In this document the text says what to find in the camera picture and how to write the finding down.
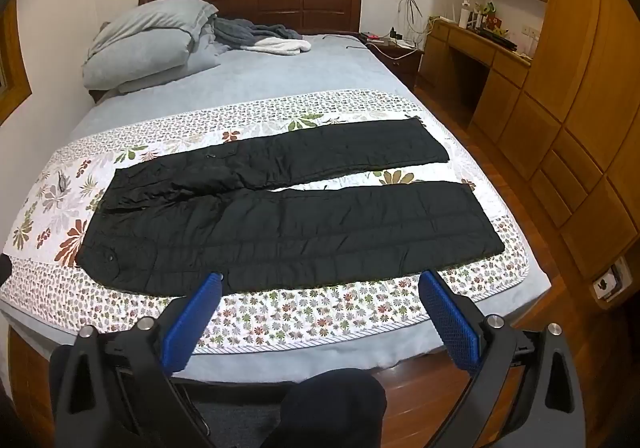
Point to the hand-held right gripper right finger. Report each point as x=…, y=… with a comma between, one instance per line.
x=450, y=323

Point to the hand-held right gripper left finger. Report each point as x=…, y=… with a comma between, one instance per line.
x=197, y=323

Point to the black pants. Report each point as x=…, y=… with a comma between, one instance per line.
x=300, y=228

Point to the floral quilt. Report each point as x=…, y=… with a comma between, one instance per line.
x=300, y=313

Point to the person's leg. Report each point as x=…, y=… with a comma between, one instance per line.
x=325, y=408

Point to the grey-blue pillow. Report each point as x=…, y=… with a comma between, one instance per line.
x=130, y=62
x=175, y=77

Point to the wooden nightstand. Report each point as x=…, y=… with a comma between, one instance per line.
x=400, y=62

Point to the bed with grey-blue sheet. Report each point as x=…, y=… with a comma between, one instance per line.
x=300, y=72

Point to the wooden wardrobe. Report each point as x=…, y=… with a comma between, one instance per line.
x=575, y=77

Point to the wooden desk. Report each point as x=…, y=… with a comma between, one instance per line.
x=470, y=47

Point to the white towel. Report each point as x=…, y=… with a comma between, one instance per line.
x=280, y=46

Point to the dark grey blanket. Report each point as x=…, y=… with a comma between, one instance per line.
x=245, y=32

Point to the white bottle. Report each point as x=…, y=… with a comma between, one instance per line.
x=465, y=15

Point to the grey pillows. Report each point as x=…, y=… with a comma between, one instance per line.
x=150, y=17

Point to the wooden framed window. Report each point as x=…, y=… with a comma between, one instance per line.
x=12, y=72

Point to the wooden headboard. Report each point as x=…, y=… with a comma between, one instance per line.
x=310, y=2

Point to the wall socket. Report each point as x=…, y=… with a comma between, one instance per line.
x=607, y=283

